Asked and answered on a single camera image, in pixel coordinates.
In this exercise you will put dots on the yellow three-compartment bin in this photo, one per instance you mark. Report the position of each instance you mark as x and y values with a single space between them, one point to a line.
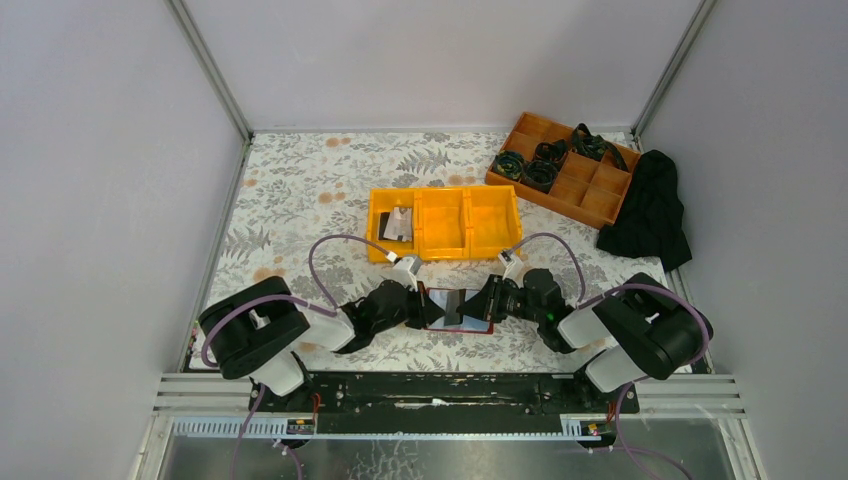
451 223

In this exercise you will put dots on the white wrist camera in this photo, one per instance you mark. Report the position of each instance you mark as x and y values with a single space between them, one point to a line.
513 265
404 270

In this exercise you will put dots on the grey credit card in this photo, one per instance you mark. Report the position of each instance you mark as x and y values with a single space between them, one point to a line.
399 225

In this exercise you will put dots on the aluminium corner post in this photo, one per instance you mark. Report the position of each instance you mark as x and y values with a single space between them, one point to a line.
205 58
682 50

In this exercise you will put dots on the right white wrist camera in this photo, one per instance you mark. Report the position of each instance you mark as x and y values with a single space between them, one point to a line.
513 265

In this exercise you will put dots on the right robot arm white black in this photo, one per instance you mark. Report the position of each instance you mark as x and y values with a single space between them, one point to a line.
655 331

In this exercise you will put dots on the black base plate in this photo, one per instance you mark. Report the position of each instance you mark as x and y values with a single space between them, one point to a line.
350 392

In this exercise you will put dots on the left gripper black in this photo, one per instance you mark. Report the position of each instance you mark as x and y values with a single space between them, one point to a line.
429 311

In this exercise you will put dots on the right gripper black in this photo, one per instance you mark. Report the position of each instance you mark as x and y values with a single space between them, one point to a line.
488 300

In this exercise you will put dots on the black cloth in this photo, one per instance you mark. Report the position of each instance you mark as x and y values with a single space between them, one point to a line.
650 221

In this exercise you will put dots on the left aluminium corner post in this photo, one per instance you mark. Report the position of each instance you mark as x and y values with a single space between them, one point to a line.
205 58

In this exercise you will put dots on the aluminium slotted rail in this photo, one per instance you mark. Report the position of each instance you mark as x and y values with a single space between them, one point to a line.
433 423

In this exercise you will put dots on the black white striped card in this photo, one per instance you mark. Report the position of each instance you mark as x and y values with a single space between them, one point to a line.
383 226

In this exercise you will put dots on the black credit card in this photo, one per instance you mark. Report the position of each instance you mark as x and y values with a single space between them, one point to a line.
454 300

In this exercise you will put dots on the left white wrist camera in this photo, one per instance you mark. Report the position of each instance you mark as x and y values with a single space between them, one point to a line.
404 270

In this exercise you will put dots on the right aluminium corner post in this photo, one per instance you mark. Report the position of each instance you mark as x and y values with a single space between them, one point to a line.
682 50

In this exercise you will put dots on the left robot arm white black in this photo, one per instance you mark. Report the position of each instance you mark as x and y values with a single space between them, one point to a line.
252 333

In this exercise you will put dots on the orange wooden divider tray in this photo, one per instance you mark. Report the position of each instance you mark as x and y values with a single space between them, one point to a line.
550 164

